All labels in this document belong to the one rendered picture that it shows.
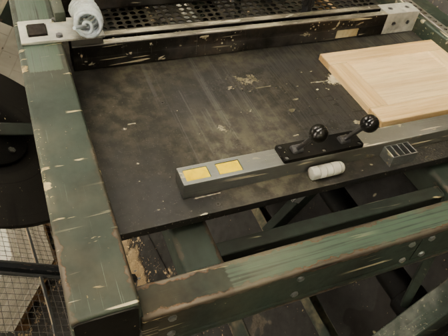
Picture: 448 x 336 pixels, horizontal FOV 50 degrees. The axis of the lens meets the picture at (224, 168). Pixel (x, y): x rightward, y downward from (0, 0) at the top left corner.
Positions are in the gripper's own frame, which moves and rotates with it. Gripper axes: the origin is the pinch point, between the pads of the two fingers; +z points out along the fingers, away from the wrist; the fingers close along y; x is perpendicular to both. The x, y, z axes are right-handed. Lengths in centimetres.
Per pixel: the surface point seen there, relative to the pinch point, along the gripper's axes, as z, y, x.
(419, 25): 5.4, -38.0, 8.9
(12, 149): 48, 90, -12
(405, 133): 4, 2, 54
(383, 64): 6.8, -13.5, 24.4
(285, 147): 3, 33, 52
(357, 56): 6.5, -7.6, 19.4
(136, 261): 275, 30, -105
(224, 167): 4, 47, 53
